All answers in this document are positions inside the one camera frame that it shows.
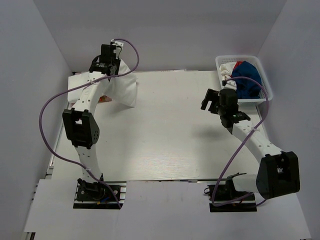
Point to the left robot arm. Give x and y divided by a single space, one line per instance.
80 125

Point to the white red-print t-shirt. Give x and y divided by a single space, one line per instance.
226 69

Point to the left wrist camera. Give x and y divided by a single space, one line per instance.
117 43

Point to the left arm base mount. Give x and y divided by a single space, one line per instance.
99 197

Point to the blue t-shirt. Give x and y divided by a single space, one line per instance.
246 89

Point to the folded white t-shirt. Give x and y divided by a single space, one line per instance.
75 81

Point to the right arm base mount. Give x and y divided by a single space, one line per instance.
226 192

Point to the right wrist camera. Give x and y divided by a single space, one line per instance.
229 84

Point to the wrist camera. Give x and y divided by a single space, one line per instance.
229 84
117 43

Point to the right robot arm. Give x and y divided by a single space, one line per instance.
278 173

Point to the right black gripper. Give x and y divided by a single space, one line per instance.
212 96

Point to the white plastic basket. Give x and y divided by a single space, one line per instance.
265 90

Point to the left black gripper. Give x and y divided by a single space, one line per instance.
117 61

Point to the white cartoon-print t-shirt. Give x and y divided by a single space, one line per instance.
123 90

